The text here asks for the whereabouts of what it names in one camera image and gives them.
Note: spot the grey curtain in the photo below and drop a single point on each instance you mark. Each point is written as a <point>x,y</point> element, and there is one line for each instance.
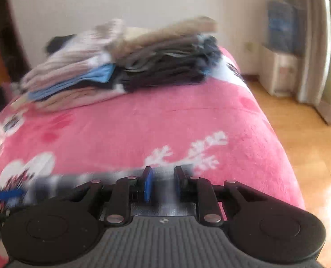
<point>310,47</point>

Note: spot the pink floral blanket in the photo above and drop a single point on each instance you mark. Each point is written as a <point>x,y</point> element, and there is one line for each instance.
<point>154,117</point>

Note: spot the stack of dark folded clothes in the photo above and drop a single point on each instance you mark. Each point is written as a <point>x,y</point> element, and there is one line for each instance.
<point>168,64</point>

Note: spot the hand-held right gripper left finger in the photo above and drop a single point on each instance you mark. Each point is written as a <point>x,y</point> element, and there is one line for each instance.
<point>148,184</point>

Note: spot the white water dispenser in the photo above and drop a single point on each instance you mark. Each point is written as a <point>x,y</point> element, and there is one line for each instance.
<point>277,72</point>

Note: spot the stack of light folded clothes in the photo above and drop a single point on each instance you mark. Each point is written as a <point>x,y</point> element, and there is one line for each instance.
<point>70,72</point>

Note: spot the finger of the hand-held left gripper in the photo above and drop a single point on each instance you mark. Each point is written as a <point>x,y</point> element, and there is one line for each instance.
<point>10,195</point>

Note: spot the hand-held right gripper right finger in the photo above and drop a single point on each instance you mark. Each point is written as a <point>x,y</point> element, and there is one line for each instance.
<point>178,184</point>

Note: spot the black white plaid pants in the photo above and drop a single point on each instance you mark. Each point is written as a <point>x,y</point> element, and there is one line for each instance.
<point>70,181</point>

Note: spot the dark wooden door frame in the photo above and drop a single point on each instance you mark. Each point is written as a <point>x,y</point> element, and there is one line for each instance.
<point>12,39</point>

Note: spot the small black item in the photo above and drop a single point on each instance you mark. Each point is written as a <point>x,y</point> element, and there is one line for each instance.
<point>58,44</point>

